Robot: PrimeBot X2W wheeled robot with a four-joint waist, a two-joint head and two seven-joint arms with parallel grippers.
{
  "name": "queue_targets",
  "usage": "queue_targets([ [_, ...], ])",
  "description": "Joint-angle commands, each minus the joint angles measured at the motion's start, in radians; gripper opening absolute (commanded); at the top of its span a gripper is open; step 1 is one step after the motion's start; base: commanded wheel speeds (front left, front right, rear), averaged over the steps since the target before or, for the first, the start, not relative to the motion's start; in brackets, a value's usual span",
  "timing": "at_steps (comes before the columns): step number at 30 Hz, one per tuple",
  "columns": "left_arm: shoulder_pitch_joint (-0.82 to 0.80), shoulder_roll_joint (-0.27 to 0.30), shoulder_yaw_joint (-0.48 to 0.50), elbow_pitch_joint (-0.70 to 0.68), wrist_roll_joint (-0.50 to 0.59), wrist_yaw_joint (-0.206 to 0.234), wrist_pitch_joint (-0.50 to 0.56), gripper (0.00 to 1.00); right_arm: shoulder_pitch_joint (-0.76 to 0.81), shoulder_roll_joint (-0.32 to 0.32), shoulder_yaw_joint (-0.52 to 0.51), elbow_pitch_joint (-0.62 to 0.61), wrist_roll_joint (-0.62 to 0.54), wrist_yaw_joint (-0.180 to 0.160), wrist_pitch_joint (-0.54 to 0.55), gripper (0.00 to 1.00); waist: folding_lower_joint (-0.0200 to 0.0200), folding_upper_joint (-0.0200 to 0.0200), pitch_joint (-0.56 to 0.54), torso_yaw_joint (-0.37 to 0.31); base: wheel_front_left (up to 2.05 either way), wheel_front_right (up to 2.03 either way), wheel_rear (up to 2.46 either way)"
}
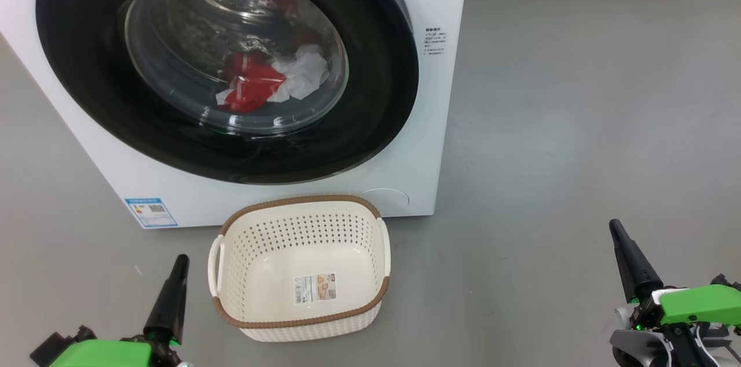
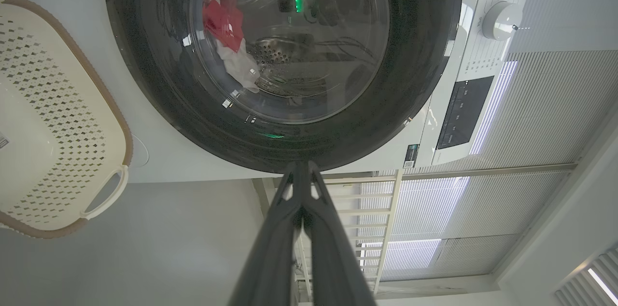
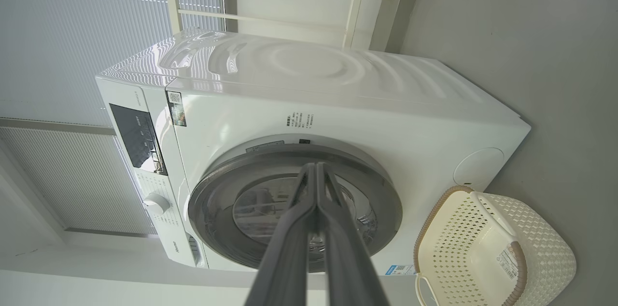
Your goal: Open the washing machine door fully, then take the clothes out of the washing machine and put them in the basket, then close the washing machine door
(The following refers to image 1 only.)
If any round white filter cover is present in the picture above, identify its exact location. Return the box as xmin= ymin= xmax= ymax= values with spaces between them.
xmin=362 ymin=188 xmax=410 ymax=212

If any white front-load washing machine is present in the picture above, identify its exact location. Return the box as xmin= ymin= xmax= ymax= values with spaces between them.
xmin=0 ymin=0 xmax=471 ymax=230

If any cream basket with brown rim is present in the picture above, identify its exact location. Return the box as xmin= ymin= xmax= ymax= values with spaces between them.
xmin=207 ymin=194 xmax=392 ymax=343

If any black round washer door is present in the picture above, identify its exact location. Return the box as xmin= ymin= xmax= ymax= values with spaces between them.
xmin=35 ymin=0 xmax=420 ymax=185

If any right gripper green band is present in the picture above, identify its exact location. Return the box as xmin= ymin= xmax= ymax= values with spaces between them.
xmin=609 ymin=219 xmax=741 ymax=331

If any white cloth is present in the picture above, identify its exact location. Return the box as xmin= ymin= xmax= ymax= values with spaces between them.
xmin=215 ymin=43 xmax=331 ymax=113

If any stainless steel washer drum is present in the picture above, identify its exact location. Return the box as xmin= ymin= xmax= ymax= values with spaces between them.
xmin=124 ymin=0 xmax=348 ymax=135

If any blue energy label sticker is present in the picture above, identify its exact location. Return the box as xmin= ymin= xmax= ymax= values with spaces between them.
xmin=124 ymin=198 xmax=178 ymax=229

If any printed product label sticker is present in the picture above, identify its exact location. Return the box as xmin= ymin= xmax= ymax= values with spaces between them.
xmin=294 ymin=273 xmax=338 ymax=305

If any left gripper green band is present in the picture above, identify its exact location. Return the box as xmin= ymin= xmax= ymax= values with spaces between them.
xmin=49 ymin=254 xmax=195 ymax=367

